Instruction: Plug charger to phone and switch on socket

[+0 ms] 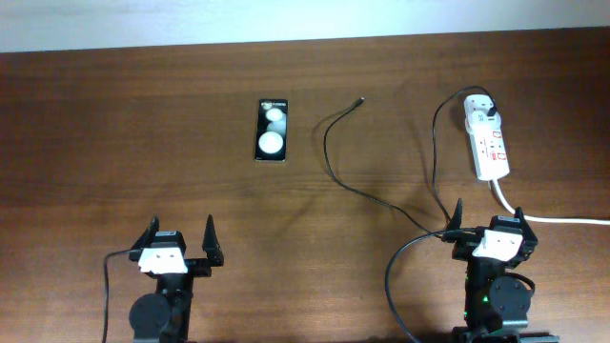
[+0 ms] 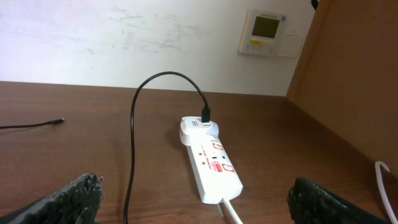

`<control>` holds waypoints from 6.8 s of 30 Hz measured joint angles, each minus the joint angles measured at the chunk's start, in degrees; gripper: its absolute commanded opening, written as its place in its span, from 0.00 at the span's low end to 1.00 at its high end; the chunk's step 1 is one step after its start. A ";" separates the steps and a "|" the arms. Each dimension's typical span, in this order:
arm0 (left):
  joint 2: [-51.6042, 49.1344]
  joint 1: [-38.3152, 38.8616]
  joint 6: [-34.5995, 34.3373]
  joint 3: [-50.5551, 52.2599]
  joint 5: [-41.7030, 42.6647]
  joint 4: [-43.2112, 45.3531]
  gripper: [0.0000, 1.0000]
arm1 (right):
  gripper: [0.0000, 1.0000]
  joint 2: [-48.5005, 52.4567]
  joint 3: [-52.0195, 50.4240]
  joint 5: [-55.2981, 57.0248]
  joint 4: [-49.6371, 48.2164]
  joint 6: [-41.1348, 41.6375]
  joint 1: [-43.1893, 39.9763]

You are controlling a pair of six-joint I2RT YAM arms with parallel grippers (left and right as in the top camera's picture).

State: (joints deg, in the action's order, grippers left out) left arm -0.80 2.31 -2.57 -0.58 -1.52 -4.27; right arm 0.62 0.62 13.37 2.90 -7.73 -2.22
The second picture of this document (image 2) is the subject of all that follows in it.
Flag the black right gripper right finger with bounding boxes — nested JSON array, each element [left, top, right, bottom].
[[287, 177, 387, 224]]

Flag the wall thermostat control panel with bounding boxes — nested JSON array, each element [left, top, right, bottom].
[[238, 9, 303, 57]]

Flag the white power strip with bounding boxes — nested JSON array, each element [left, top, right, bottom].
[[187, 139, 243, 204]]

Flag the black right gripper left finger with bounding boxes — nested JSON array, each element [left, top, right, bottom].
[[1, 174, 103, 224]]

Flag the black USB charging cable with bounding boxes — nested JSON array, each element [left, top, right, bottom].
[[0, 71, 211, 224]]

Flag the white USB charger adapter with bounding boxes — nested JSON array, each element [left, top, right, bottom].
[[180, 116, 219, 146]]

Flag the white power strip cord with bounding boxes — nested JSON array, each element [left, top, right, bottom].
[[217, 160, 398, 224]]

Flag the brown wooden side panel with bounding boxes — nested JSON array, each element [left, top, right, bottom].
[[287, 0, 397, 174]]

